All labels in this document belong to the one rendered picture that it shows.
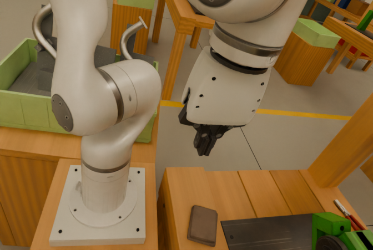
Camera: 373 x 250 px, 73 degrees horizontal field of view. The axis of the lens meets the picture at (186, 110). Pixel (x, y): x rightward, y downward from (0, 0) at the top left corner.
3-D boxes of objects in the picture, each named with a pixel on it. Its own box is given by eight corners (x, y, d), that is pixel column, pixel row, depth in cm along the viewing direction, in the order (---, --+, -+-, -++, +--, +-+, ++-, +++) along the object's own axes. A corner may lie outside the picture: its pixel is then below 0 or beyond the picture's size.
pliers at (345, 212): (373, 241, 84) (376, 239, 84) (364, 245, 82) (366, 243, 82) (338, 199, 95) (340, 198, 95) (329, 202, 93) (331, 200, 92)
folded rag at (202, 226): (191, 207, 75) (193, 202, 74) (216, 214, 76) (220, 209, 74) (186, 240, 67) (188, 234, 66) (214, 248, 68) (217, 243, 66)
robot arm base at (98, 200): (56, 222, 65) (49, 177, 54) (83, 165, 80) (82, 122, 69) (129, 233, 67) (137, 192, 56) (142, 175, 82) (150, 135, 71)
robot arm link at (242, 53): (267, 24, 34) (258, 44, 35) (206, 12, 31) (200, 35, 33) (301, 54, 27) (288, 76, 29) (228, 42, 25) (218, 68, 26)
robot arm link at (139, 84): (70, 150, 60) (64, 62, 47) (129, 121, 74) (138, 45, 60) (101, 182, 56) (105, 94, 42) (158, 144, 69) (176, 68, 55)
